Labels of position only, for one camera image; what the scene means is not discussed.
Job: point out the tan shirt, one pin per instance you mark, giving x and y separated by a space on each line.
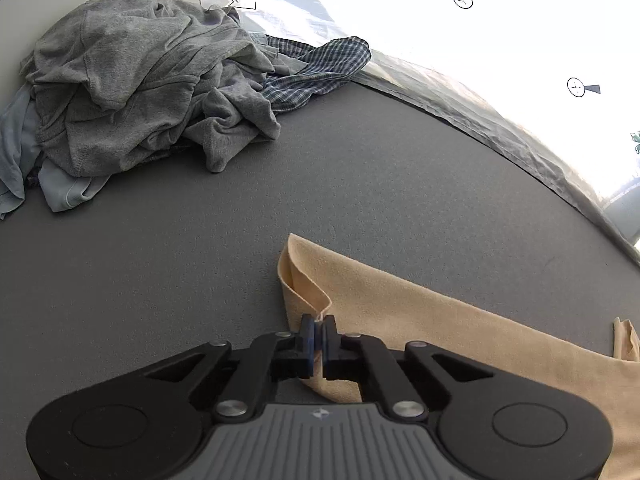
425 320

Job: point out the white printed plastic sheet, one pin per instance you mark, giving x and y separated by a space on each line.
400 20

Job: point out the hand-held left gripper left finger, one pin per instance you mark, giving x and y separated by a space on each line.
309 345

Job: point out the light blue garment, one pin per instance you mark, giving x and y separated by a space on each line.
65 190

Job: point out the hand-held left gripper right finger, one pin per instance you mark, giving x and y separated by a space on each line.
329 345

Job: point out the plaid shirt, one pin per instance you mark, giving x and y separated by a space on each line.
330 65

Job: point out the grey shirt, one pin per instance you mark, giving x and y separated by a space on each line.
125 75

